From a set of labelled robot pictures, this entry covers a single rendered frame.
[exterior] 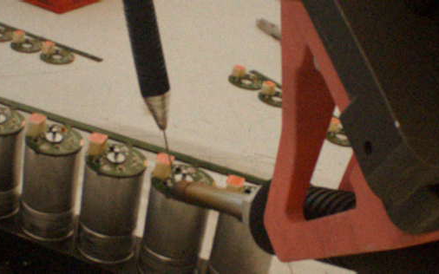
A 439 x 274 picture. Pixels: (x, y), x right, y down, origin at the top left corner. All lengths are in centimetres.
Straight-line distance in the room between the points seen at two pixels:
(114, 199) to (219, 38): 34
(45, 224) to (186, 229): 6
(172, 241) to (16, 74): 25
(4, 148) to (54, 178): 3
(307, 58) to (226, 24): 50
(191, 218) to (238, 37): 35
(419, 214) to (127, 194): 19
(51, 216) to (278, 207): 14
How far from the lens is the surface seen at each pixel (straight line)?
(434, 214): 16
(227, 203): 28
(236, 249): 32
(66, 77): 55
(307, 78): 20
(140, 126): 50
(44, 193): 34
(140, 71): 30
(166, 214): 32
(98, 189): 33
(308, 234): 22
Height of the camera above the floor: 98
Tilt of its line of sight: 27 degrees down
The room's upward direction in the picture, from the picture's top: 12 degrees clockwise
